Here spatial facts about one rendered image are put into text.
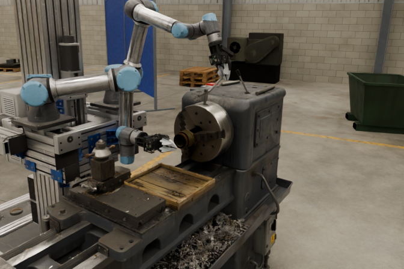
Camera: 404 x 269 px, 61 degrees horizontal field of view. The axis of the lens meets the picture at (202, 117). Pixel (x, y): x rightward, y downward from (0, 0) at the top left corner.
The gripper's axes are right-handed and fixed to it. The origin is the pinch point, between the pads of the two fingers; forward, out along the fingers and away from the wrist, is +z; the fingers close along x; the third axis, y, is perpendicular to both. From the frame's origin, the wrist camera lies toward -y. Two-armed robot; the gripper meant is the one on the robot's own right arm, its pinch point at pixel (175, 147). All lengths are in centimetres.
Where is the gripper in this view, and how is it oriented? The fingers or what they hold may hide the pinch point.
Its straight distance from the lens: 162.3
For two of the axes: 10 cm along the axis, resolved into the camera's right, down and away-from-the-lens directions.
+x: 0.7, -9.7, -2.5
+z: 8.3, 1.9, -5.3
